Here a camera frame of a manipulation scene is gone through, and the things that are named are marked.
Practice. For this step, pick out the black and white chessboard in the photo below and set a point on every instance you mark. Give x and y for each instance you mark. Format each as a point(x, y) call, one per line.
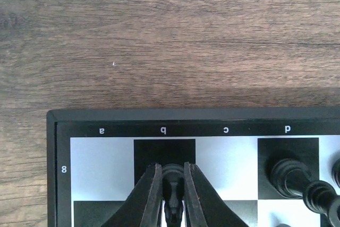
point(96, 157)

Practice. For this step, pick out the black chess queen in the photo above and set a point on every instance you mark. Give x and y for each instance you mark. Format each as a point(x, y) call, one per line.
point(292, 179)

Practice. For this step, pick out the black chess knight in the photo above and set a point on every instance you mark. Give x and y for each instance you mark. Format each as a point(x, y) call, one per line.
point(173, 193)

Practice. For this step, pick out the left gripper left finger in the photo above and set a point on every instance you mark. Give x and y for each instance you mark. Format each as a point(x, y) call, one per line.
point(142, 206)

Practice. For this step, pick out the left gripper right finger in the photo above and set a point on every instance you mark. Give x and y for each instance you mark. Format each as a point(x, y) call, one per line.
point(203, 205)

